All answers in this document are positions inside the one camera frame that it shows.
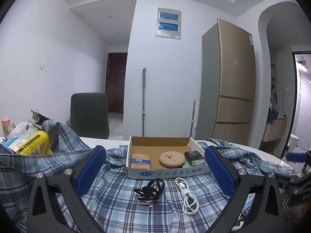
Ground dark brown door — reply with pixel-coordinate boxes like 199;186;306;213
105;53;128;113

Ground white toilet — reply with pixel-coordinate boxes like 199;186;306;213
288;134;299;153

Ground grey green mop handle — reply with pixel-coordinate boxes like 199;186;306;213
141;68;147;137

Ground white cardboard tray box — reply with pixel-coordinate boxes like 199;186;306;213
126;136;210;180

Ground gold three-door refrigerator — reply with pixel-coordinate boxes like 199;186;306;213
195;19;256;145

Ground white usb cable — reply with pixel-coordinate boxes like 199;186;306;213
174;177;200;216

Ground black small box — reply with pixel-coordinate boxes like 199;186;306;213
184;150;205;166

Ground dark grey chair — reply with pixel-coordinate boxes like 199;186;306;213
70;93;110;139

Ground blue plaid shirt cloth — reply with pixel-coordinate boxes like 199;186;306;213
1;120;303;232

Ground yellow packet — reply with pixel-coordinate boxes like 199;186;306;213
17;131;50;156

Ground clear plastic bag items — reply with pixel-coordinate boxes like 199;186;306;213
1;123;38;152

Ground orange blue small box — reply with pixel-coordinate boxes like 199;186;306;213
130;153;151;169

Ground wall electrical panel box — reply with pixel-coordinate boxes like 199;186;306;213
155;7;181;40

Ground round tan cookie-shaped object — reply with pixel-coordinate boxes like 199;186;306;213
159;151;186;168

